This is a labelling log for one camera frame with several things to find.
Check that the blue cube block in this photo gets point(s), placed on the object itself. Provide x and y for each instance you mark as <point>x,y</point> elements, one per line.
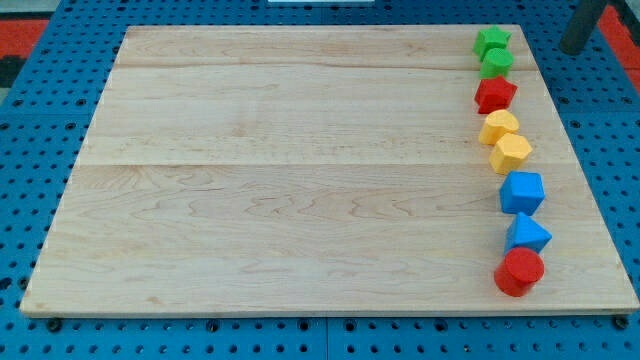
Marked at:
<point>522,192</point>

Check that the light wooden board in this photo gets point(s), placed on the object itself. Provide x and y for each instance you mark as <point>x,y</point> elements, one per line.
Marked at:
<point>271,171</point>

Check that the yellow heart block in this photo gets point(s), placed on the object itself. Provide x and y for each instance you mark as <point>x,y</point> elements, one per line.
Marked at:
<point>497,124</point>

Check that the red star block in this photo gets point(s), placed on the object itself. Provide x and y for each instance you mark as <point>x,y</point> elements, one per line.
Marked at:
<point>494,94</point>

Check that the yellow hexagon block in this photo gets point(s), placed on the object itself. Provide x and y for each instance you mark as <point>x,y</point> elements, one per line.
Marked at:
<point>509,153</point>

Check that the blue triangle block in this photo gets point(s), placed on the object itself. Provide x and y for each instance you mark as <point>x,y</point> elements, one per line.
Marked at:
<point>524,231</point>

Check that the green cylinder block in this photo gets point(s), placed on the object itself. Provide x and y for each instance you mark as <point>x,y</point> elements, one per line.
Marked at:
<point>497,62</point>

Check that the red cylinder block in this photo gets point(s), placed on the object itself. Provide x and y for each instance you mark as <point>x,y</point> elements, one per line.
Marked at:
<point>519,271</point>

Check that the green star block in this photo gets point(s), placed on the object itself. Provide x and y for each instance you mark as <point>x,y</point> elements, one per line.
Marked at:
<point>490,38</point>

